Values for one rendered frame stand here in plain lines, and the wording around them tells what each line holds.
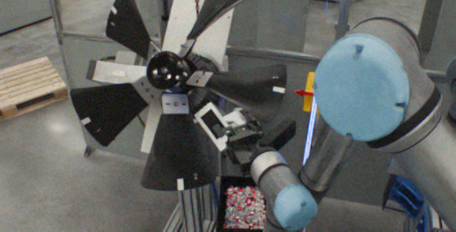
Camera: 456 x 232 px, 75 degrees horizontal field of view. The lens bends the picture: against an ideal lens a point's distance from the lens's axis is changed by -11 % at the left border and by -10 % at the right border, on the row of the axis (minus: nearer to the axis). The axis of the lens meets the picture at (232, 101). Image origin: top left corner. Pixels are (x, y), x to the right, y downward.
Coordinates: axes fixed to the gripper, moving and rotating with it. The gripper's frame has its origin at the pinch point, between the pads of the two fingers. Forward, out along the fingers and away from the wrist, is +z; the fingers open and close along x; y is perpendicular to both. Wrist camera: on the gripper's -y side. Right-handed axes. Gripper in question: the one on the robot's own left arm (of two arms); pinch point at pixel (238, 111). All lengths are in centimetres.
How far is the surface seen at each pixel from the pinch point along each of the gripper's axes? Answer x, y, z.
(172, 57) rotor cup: -8.3, 10.8, 24.4
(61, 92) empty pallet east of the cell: 99, 103, 250
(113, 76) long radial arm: 4, 31, 49
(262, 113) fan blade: 3.3, -6.9, 0.7
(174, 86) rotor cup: -1.6, 12.6, 18.9
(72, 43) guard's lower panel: 20, 58, 148
